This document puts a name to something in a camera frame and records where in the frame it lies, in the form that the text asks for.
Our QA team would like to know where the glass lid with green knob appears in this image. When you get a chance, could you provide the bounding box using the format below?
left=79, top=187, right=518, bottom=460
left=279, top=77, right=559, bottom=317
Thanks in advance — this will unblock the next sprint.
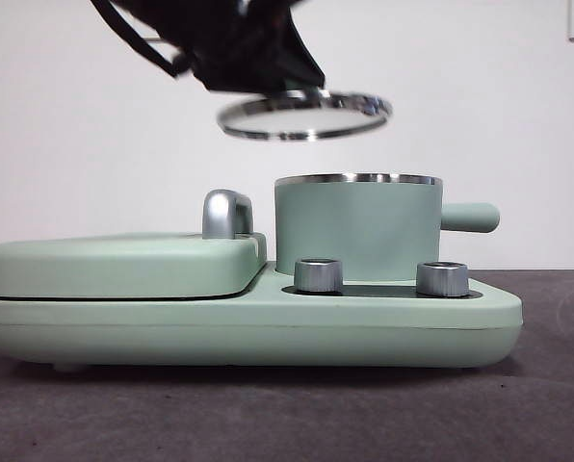
left=215, top=88, right=395, bottom=142

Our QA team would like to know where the pale green steamer pot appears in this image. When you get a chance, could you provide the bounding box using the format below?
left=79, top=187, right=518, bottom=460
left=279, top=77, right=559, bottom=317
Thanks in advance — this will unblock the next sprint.
left=273, top=171, right=502, bottom=283

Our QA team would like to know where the silver control knob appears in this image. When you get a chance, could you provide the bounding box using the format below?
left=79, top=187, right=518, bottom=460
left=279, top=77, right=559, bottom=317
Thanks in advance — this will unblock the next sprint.
left=293, top=257, right=346, bottom=295
left=415, top=260, right=471, bottom=297

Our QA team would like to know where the pale green breakfast machine base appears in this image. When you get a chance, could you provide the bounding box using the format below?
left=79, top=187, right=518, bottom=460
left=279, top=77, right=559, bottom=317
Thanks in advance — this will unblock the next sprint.
left=0, top=259, right=526, bottom=374

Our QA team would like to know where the black cable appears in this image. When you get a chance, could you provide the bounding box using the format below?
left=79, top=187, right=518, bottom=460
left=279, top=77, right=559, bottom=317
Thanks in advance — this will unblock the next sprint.
left=89, top=0, right=193, bottom=79

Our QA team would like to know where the green griddle cover, silver handle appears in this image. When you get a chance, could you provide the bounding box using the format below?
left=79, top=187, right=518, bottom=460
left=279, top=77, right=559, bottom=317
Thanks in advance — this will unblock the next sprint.
left=0, top=188, right=270, bottom=301

